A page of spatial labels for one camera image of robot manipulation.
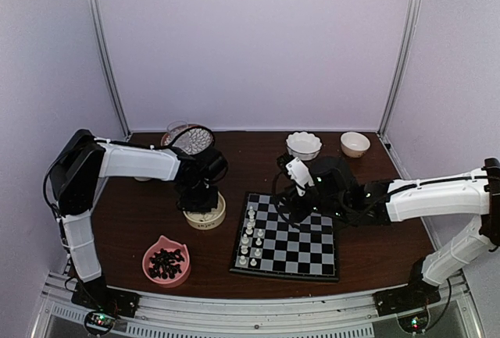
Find aluminium front rail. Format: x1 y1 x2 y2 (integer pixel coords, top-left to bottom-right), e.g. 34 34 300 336
27 272 487 337

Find clear drinking glass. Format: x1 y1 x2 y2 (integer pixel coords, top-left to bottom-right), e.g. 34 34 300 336
165 120 189 145

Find aluminium frame post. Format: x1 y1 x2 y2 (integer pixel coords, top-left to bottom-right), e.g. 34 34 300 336
87 0 131 138
377 0 422 138

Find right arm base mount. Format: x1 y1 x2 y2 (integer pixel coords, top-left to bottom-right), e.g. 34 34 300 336
373 286 441 316

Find white scalloped dish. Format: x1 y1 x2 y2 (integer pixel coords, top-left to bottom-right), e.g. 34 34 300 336
285 131 323 161

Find cream ribbed mug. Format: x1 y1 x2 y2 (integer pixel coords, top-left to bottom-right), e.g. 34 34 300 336
134 176 151 182

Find small cream bowl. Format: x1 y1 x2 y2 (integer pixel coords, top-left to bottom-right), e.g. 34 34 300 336
340 131 371 158

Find cream cat-ear bowl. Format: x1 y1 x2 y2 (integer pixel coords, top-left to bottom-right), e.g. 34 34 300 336
183 193 227 230

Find pile of black chess pieces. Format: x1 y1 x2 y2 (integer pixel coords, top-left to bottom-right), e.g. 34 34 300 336
148 248 185 279

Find right aluminium frame post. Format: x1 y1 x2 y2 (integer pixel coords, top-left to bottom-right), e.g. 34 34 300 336
377 0 422 138

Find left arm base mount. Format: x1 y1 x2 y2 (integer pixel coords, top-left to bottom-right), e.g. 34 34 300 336
71 285 140 318

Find pink cat-ear bowl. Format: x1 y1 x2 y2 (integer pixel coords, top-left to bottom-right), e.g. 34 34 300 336
142 235 191 288

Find black white chessboard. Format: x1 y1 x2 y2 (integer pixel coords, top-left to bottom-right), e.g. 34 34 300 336
230 192 340 283

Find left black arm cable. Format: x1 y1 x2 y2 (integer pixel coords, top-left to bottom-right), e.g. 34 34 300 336
166 126 216 155

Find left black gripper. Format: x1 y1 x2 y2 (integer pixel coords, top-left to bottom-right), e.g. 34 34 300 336
180 180 218 212

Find left aluminium frame post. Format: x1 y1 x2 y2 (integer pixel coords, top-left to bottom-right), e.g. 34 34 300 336
87 0 131 138

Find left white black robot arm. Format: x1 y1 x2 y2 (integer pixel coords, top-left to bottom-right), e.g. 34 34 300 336
42 125 228 310

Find patterned ceramic plate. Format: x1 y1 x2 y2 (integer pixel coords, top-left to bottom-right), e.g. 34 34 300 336
161 124 215 155

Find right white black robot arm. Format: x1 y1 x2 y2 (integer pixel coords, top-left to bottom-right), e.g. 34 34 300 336
275 154 499 308

